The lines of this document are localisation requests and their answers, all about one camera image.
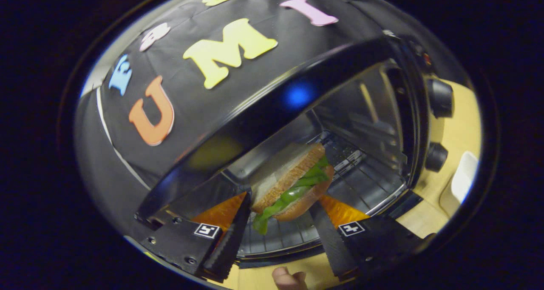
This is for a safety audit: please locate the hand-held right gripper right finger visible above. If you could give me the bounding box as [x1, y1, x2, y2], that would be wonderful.
[312, 194, 426, 281]

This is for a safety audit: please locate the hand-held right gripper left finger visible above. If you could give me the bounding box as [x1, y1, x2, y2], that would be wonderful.
[142, 191, 252, 283]

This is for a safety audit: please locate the lettuce sandwich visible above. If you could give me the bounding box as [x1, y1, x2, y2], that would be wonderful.
[250, 143, 335, 236]

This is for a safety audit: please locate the black electric oven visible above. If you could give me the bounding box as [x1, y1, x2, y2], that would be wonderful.
[135, 34, 456, 270]

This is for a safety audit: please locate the white divided plate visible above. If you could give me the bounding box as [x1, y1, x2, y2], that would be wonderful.
[449, 151, 480, 205]

